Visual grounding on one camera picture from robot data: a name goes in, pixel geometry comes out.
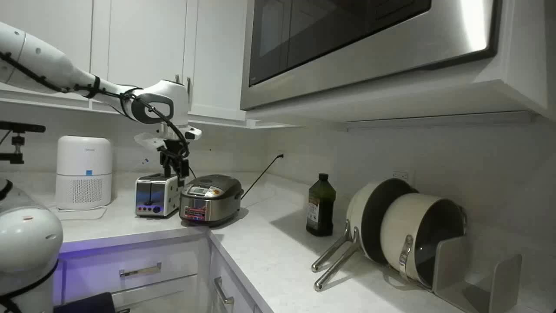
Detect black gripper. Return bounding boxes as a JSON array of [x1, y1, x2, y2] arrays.
[[156, 137, 192, 182]]

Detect white silver toaster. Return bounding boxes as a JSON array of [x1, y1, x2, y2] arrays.
[[133, 172, 185, 219]]

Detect silver black rice cooker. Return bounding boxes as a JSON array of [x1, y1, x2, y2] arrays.
[[177, 173, 244, 227]]

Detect white lower cabinets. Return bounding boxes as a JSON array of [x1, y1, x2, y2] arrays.
[[53, 231, 274, 313]]

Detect white air purifier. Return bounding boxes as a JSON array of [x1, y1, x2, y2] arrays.
[[53, 133, 114, 212]]

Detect dark glass oil bottle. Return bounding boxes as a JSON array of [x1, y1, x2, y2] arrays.
[[304, 172, 337, 238]]

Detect dark blue cloth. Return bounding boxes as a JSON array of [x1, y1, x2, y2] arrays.
[[53, 292, 118, 313]]

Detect cream frying pan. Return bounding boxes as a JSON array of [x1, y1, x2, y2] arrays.
[[312, 179, 420, 292], [309, 177, 410, 274]]

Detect stainless steel microwave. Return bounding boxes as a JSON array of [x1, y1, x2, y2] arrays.
[[239, 0, 503, 111]]

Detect cream pot black interior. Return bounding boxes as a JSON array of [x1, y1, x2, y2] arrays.
[[378, 191, 469, 288]]

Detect grey pan rack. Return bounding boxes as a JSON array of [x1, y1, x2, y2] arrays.
[[430, 232, 524, 313]]

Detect black cooker power cord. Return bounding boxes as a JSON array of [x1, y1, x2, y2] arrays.
[[239, 152, 284, 201]]

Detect silver drawer handle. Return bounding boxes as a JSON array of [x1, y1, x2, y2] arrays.
[[213, 274, 236, 307], [118, 260, 163, 278]]

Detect white upper wall cabinets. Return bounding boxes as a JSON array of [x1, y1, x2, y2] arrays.
[[0, 0, 556, 126]]

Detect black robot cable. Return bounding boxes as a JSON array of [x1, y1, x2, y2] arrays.
[[0, 50, 194, 175]]

